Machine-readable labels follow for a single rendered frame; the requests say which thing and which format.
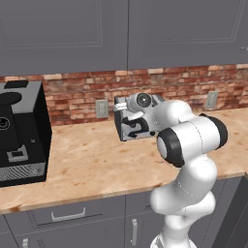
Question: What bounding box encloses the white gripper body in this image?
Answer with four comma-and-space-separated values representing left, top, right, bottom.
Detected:
128, 109, 145, 123

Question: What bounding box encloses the silver toaster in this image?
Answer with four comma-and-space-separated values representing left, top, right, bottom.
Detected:
113, 94, 167, 142

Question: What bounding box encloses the grey drawer front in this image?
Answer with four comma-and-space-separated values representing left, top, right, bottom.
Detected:
4, 195, 127, 228
124, 191, 155, 216

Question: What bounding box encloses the black coffee machine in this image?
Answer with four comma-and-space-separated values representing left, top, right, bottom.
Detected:
0, 79, 53, 189

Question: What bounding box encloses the grey base cupboard door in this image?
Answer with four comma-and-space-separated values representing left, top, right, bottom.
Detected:
124, 211, 169, 248
14, 216, 127, 248

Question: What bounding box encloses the dark grey cupboard side panel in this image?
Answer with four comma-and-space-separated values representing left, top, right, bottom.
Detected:
201, 175, 248, 248

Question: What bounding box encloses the grey wall socket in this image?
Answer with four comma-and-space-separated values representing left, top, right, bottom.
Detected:
205, 90, 220, 109
95, 99, 109, 119

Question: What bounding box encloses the grey wall cupboard door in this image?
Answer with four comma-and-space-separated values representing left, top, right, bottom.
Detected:
0, 0, 130, 78
128, 0, 248, 71

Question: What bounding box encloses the silver drawer handle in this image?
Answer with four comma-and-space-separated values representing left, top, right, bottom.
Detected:
50, 206, 87, 223

